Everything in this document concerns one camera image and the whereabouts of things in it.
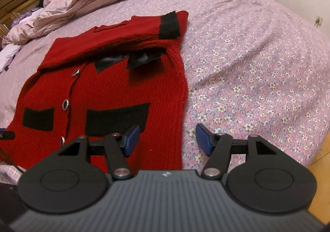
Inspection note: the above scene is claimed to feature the red knit cardigan sweater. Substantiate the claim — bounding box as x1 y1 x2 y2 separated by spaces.
5 11 189 174

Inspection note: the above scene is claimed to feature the purple ruffled pillow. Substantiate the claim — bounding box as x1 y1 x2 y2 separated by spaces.
10 7 45 30

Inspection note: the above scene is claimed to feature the black cable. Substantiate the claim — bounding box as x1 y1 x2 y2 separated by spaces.
0 147 27 172

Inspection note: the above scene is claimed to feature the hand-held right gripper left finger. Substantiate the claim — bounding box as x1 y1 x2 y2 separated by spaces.
57 125 140 180

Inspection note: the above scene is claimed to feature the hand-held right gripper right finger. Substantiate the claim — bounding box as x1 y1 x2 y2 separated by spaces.
195 123 279 180

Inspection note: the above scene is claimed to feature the lavender cloth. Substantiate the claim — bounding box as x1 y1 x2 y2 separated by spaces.
0 42 22 74

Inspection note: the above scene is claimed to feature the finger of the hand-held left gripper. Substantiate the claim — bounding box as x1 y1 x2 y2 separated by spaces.
0 128 15 141

